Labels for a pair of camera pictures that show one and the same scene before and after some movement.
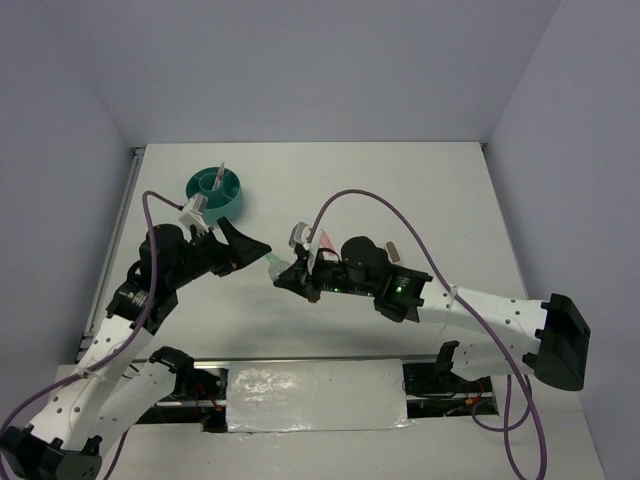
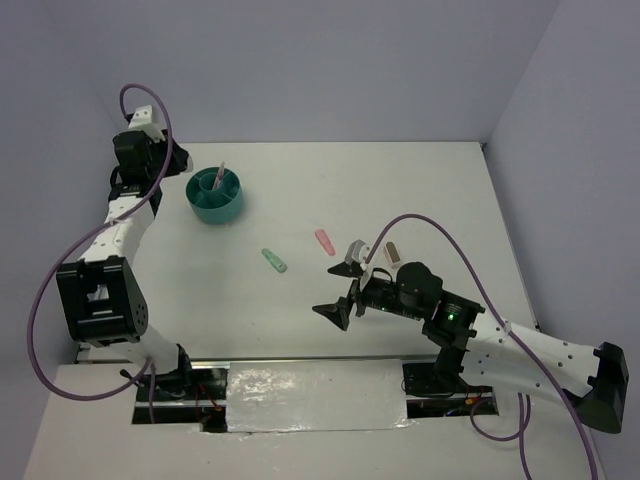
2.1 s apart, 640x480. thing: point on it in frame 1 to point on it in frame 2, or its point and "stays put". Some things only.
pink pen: x=219 y=177 stays put
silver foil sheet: x=310 y=395 stays put
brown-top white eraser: x=392 y=250 stays put
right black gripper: x=294 y=279 to x=338 y=312
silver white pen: x=219 y=177 stays put
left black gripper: x=239 y=251 to x=178 y=158
